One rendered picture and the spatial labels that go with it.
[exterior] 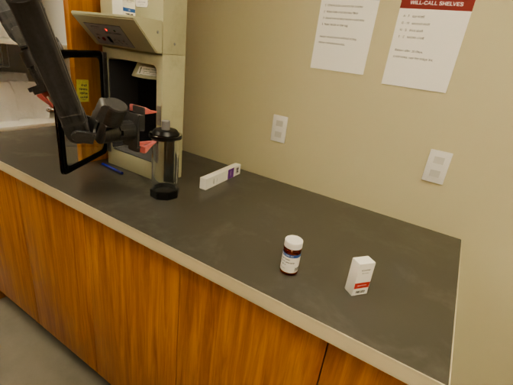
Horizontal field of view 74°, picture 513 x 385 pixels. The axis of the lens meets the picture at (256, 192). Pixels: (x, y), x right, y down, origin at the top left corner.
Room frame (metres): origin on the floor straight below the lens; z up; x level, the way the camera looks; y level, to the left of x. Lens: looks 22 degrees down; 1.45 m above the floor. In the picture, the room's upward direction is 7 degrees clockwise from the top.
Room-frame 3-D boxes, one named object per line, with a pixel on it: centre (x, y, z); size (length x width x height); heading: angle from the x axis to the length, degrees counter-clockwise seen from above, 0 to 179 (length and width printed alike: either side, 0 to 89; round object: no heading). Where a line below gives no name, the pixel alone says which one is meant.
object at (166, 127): (1.11, 0.33, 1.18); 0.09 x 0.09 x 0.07
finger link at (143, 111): (1.03, 0.37, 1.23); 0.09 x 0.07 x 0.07; 152
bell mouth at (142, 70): (1.37, 0.45, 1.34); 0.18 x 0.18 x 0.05
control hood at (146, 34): (1.24, 0.54, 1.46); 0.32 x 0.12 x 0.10; 61
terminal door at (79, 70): (1.20, 0.66, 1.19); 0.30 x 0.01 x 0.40; 178
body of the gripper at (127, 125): (0.97, 0.41, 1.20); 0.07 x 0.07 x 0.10; 62
